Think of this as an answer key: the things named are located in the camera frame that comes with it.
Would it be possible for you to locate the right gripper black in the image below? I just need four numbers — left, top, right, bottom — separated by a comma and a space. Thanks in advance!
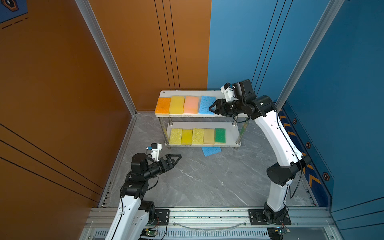
208, 98, 246, 117

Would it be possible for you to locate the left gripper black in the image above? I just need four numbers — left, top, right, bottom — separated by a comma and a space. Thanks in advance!
142, 155, 181, 182

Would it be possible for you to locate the blue sponge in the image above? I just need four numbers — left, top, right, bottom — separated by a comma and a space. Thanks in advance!
198, 96, 216, 115
202, 147, 222, 157

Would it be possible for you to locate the yellow porous sponge large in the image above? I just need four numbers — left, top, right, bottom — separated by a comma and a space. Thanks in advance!
169, 129, 183, 145

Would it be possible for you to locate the bright yellow foam sponge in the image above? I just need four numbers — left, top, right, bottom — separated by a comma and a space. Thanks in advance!
181, 129, 193, 145

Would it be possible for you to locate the pink sponge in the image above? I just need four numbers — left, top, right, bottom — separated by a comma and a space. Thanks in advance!
184, 96, 200, 115

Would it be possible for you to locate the green scrub sponge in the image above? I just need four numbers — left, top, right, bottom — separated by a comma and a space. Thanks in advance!
215, 128, 226, 144

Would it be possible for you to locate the white two-tier shelf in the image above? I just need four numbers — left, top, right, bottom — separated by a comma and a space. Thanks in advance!
155, 90, 249, 148

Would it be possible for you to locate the pale yellow sponge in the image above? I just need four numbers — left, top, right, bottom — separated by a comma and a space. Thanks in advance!
204, 129, 215, 145

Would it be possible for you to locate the orange sponge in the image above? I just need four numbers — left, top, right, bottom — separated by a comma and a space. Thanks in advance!
155, 97, 171, 116

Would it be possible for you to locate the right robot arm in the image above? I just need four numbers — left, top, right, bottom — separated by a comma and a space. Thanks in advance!
209, 80, 311, 225

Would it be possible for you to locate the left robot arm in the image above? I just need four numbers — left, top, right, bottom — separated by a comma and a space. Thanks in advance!
106, 153, 182, 240

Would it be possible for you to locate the left circuit board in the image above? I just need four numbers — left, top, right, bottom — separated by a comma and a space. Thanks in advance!
140, 229, 158, 238

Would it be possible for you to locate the circuit board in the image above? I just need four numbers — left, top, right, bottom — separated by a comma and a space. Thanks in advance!
140, 229, 158, 238
267, 228, 291, 240

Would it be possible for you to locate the right circuit board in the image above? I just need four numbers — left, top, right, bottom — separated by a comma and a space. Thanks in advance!
267, 228, 291, 240

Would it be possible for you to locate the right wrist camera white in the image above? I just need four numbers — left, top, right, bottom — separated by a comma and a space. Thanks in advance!
221, 83, 235, 102

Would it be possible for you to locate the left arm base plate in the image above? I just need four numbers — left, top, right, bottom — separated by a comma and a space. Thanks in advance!
146, 209, 170, 226

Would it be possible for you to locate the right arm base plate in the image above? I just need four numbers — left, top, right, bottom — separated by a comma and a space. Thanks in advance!
248, 208, 292, 226

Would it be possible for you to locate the right aluminium corner post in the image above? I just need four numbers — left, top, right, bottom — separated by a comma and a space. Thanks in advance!
276, 0, 345, 112

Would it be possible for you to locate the aluminium corner post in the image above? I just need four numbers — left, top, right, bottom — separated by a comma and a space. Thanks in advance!
75, 0, 137, 117
276, 0, 345, 112

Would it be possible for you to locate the left aluminium corner post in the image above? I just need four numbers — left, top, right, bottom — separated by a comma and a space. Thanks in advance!
75, 0, 137, 117

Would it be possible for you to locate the aluminium front rail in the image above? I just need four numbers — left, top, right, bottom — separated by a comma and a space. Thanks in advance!
80, 207, 342, 240

